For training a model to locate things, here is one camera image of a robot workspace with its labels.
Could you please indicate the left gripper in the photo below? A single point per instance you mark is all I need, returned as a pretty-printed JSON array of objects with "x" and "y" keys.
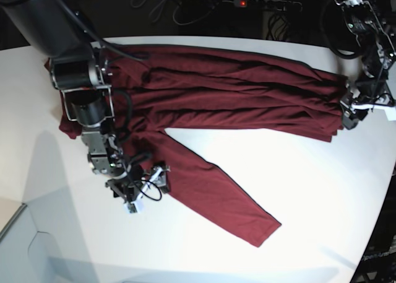
[{"x": 363, "y": 96}]

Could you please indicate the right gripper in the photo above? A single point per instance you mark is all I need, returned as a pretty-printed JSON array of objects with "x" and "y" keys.
[{"x": 139, "y": 184}]

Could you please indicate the dark red t-shirt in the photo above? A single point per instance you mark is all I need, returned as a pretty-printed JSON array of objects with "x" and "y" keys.
[{"x": 203, "y": 88}]

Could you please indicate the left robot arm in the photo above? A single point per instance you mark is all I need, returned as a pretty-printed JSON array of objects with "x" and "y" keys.
[{"x": 375, "y": 36}]

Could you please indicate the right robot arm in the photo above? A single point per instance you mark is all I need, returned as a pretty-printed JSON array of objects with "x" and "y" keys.
[{"x": 78, "y": 69}]

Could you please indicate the black power strip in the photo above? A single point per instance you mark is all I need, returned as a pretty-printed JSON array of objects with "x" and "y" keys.
[{"x": 269, "y": 5}]

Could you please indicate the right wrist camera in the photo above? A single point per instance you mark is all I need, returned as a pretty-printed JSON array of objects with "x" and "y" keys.
[{"x": 135, "y": 207}]

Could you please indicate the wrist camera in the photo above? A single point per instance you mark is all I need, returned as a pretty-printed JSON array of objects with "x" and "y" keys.
[
  {"x": 391, "y": 114},
  {"x": 135, "y": 207}
]

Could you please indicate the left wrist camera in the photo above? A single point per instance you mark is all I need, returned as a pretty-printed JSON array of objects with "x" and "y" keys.
[{"x": 391, "y": 114}]

